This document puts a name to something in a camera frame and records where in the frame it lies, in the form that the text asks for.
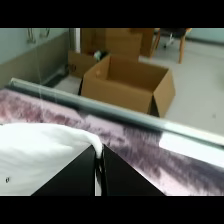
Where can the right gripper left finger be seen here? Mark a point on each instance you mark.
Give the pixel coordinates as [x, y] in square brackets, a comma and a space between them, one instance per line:
[75, 176]

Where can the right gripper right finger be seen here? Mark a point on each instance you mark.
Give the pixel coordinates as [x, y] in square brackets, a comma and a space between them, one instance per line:
[126, 176]

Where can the white garment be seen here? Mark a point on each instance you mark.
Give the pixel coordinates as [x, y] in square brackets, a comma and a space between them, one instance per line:
[40, 156]

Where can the large open cardboard box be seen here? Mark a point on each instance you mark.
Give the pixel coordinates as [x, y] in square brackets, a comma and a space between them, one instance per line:
[116, 90]

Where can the small cardboard box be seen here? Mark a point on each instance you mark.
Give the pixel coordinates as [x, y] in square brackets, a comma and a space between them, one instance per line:
[80, 61]

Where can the tall cardboard box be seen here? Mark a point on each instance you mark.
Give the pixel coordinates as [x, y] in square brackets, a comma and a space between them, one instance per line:
[120, 41]

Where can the wooden chair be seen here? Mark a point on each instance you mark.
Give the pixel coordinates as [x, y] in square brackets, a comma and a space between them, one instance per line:
[181, 43]

